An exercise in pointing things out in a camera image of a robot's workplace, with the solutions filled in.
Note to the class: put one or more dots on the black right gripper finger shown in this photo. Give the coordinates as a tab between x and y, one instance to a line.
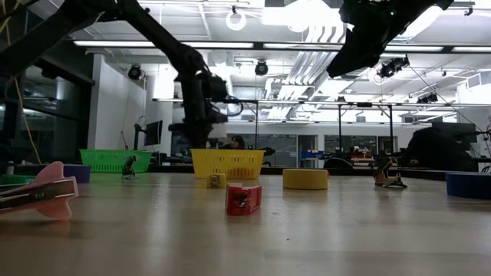
335	71
360	51

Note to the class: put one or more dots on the yellow mini stapler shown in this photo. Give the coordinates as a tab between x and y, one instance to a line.
216	181

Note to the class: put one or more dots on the boxy red mini stapler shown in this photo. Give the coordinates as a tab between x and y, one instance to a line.
251	199

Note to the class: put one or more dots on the yellow tape roll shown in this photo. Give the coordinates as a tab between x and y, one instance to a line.
305	179

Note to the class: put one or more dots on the indigo tape roll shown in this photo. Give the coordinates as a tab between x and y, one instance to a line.
78	173

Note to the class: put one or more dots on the blue tape roll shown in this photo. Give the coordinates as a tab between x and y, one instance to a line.
470	186

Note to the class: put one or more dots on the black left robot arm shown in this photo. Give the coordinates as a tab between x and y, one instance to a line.
165	38

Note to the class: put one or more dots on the white background lamp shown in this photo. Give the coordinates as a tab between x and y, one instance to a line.
220	131

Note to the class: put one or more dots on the person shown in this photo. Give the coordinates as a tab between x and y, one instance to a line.
238	142
433	153

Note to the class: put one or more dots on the yellow plastic basket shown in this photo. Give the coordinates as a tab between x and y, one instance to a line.
238	163

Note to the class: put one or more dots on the blue storage bin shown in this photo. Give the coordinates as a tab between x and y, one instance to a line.
312	154

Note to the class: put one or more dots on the green plastic basket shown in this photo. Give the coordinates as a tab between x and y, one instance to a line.
103	161

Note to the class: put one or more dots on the long ceiling light bar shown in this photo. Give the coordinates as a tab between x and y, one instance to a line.
115	43

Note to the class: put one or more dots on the dark computer monitor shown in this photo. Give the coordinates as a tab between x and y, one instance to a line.
464	130

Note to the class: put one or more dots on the small white cup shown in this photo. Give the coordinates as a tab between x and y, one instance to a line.
10	168

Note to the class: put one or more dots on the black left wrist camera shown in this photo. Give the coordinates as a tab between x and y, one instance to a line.
218	88

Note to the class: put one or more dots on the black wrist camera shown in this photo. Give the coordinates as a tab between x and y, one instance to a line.
218	88
347	13

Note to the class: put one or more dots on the black ceiling camera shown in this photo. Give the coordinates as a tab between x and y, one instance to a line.
389	69
427	99
261	68
135	73

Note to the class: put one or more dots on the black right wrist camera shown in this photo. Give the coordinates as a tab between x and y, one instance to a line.
347	13

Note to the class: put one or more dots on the wall-mounted black monitor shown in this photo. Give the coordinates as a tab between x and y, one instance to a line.
154	133

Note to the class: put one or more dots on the black extrusion table frame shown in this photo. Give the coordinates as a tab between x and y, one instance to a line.
422	175

